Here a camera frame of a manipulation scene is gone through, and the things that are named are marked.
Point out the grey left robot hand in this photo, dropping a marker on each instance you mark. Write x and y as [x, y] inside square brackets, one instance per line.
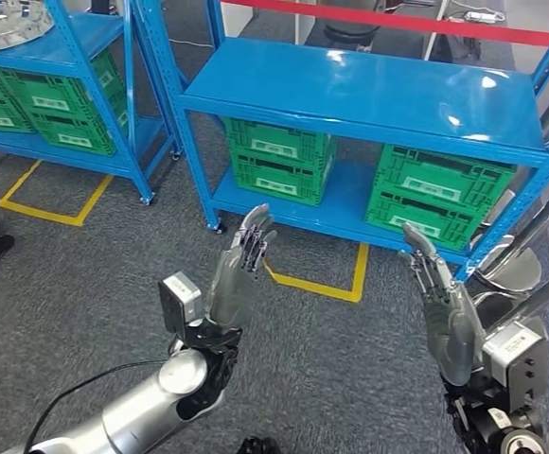
[229, 294]

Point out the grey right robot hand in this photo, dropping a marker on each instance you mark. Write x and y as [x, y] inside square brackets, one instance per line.
[452, 332]

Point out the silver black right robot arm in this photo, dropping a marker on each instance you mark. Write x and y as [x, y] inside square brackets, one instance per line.
[482, 426]

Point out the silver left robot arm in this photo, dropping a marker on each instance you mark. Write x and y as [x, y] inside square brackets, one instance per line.
[147, 407]

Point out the blue metal shelf rack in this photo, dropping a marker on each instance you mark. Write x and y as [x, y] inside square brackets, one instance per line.
[350, 81]
[66, 37]

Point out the yellow floor tape outline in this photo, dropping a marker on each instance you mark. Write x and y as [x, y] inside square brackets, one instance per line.
[360, 275]
[95, 200]

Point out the white desk panel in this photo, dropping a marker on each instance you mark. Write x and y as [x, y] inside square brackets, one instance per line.
[304, 22]
[435, 31]
[237, 15]

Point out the white power strip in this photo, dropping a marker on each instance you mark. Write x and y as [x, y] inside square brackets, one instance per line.
[484, 17]

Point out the red barrier tape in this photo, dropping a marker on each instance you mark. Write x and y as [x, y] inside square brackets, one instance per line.
[398, 20]

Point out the person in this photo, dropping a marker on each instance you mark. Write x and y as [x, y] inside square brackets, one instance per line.
[103, 6]

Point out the silver wheel cover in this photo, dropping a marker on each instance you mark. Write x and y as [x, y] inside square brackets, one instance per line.
[9, 22]

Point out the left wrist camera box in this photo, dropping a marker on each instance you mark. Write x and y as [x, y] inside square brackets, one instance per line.
[177, 301]

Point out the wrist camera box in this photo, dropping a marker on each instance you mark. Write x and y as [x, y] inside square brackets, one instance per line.
[520, 363]
[177, 301]

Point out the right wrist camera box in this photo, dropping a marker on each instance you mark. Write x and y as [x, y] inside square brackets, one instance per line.
[520, 363]

